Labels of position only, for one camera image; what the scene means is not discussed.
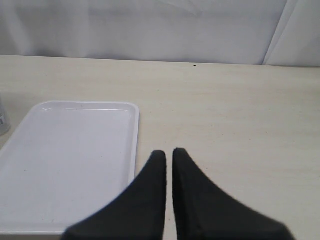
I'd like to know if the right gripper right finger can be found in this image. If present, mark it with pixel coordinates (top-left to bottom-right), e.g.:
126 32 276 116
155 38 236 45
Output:
172 148 294 240

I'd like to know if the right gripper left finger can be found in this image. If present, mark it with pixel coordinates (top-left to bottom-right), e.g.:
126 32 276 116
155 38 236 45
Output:
62 150 167 240

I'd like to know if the clear plastic tall container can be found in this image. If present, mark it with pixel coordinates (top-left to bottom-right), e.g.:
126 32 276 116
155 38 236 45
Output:
0 98 11 136

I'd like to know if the white rectangular plastic tray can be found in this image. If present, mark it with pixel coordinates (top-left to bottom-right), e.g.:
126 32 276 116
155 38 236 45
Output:
0 101 140 240

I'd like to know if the white backdrop curtain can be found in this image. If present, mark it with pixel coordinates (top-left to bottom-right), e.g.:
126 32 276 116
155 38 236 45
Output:
0 0 320 67

